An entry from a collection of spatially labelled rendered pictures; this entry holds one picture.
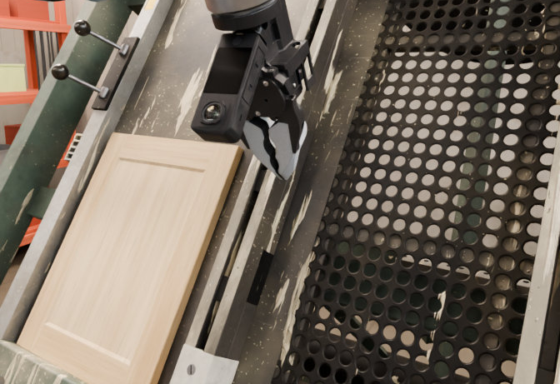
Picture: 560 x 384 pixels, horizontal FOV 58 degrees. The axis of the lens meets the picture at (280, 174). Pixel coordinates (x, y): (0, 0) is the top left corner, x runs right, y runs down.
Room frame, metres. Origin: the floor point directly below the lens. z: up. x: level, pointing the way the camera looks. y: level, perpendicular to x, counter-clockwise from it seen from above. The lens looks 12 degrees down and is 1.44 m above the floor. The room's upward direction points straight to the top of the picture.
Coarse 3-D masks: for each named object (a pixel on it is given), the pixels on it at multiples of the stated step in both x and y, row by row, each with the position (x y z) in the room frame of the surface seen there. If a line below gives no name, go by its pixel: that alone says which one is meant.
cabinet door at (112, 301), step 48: (144, 144) 1.09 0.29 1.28; (192, 144) 1.02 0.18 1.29; (96, 192) 1.08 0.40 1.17; (144, 192) 1.01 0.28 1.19; (192, 192) 0.95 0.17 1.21; (96, 240) 1.00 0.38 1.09; (144, 240) 0.94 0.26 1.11; (192, 240) 0.88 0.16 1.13; (48, 288) 0.98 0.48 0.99; (96, 288) 0.93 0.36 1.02; (144, 288) 0.87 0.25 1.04; (48, 336) 0.91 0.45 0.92; (96, 336) 0.86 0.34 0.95; (144, 336) 0.81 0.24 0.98
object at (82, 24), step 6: (78, 24) 1.21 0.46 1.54; (84, 24) 1.21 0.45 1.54; (78, 30) 1.21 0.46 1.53; (84, 30) 1.21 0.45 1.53; (90, 30) 1.23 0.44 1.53; (84, 36) 1.23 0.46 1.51; (96, 36) 1.23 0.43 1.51; (108, 42) 1.24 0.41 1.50; (114, 42) 1.25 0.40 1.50; (120, 48) 1.25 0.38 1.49; (126, 48) 1.25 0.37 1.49; (120, 54) 1.26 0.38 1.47
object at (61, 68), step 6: (54, 66) 1.16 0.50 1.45; (60, 66) 1.16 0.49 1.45; (66, 66) 1.17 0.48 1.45; (54, 72) 1.16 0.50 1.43; (60, 72) 1.16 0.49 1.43; (66, 72) 1.16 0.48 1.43; (60, 78) 1.16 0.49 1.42; (72, 78) 1.18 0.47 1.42; (78, 78) 1.19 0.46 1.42; (84, 84) 1.19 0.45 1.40; (90, 84) 1.19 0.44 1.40; (96, 90) 1.20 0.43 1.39; (102, 90) 1.20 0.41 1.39; (108, 90) 1.20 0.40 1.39; (102, 96) 1.19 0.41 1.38
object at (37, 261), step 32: (160, 0) 1.33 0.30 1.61; (128, 64) 1.24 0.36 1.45; (128, 96) 1.23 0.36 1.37; (96, 128) 1.16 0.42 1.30; (96, 160) 1.15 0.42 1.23; (64, 192) 1.09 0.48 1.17; (64, 224) 1.07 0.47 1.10; (32, 256) 1.03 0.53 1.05; (32, 288) 1.00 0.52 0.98; (0, 320) 0.97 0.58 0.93
